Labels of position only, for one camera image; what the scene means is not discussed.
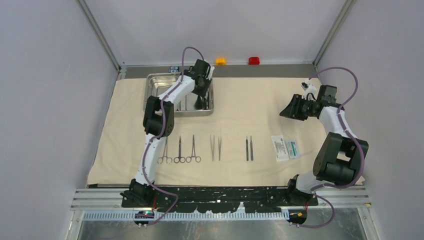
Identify white sterile pouch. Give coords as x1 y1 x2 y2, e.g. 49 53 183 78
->
271 134 290 162

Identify green white packet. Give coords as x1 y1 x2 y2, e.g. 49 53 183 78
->
285 139 301 160

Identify wire mesh steel basket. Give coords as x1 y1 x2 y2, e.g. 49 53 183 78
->
142 71 215 118

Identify steel scalpel handle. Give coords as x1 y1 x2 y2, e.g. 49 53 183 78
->
245 136 249 162
249 136 254 161

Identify beige cloth wrap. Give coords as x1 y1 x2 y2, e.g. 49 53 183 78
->
87 77 327 187

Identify steel tweezers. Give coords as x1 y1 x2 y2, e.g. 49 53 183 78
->
209 135 215 161
218 136 222 161

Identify short steel scissors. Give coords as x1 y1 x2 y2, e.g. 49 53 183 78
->
173 136 187 164

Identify long steel forceps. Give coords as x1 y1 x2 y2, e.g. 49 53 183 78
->
157 138 173 164

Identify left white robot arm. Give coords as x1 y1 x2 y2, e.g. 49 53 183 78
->
121 59 215 208

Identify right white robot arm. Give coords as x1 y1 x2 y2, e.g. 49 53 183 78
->
279 85 369 205

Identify right steel tray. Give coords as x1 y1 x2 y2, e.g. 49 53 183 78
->
174 82 213 112

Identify steel tray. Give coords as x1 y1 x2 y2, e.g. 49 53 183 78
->
143 72 180 111
174 82 213 112

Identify yellow button block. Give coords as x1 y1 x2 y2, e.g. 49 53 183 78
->
215 57 227 66

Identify small blue owl toy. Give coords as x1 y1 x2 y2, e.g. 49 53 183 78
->
168 66 180 73

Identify left steel tray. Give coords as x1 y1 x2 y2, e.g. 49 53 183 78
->
143 72 180 111

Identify red button block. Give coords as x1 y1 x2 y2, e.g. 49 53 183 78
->
248 56 261 65

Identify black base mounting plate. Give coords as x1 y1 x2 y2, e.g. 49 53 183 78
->
120 186 318 214

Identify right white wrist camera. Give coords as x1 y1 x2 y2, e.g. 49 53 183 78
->
301 78 318 101

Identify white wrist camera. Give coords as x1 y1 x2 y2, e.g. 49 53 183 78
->
301 78 318 101
206 65 215 81

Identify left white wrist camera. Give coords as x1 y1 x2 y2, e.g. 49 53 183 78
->
206 65 215 81

